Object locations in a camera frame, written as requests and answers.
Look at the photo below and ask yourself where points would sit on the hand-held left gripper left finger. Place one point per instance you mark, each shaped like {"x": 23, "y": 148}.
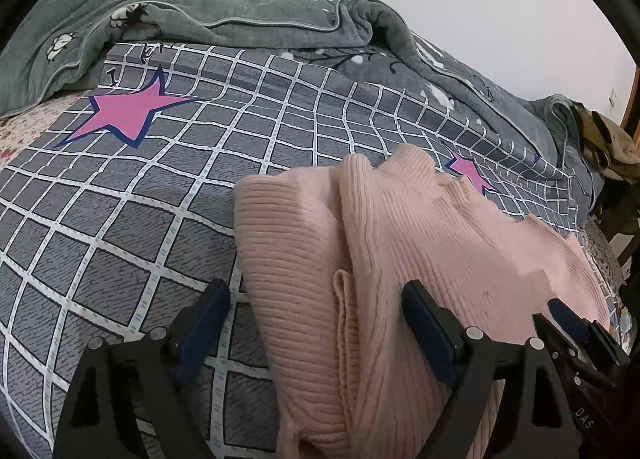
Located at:
{"x": 202, "y": 329}

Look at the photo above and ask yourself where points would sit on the pile of brown clothes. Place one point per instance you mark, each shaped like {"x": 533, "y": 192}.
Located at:
{"x": 610, "y": 144}

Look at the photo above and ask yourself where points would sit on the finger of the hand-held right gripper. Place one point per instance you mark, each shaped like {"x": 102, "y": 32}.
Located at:
{"x": 567, "y": 316}
{"x": 560, "y": 339}

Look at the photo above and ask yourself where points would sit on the grey-green quilt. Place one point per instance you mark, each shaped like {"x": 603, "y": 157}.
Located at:
{"x": 300, "y": 24}

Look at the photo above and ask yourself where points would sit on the pink knitted sweater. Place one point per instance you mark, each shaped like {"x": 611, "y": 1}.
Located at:
{"x": 380, "y": 264}

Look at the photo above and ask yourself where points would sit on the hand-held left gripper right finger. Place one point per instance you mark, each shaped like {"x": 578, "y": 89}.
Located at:
{"x": 430, "y": 334}

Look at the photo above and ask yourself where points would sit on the grey checked blanket with stars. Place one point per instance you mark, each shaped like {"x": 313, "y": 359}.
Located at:
{"x": 175, "y": 179}

